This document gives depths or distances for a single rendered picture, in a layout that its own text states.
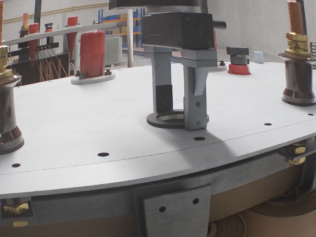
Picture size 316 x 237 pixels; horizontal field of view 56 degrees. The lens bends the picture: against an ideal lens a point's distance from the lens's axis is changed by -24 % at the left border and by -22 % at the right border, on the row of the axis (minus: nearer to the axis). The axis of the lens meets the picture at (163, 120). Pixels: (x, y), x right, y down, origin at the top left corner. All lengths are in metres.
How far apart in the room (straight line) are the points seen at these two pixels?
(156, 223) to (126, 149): 0.21
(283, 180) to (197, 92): 0.49
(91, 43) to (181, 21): 0.49
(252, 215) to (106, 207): 0.38
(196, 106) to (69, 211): 0.28
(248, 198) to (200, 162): 0.45
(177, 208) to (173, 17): 0.31
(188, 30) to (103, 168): 0.19
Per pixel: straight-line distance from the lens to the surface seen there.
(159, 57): 0.54
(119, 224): 0.68
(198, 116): 0.46
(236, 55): 0.96
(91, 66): 0.89
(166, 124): 0.48
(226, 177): 0.69
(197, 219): 0.62
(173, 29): 0.44
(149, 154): 0.39
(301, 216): 0.83
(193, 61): 0.42
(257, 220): 0.83
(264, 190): 0.85
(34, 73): 2.24
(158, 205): 0.57
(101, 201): 0.60
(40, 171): 0.36
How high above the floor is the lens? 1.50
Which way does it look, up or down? 15 degrees down
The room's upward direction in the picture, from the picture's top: 2 degrees counter-clockwise
